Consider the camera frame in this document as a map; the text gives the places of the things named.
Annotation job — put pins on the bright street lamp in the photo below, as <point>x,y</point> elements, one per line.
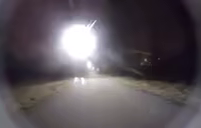
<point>78,41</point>

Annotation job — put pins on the grey asphalt path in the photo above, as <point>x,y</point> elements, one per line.
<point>101,106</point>

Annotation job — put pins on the grass verge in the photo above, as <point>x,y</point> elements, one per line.
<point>161,88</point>
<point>38,93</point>

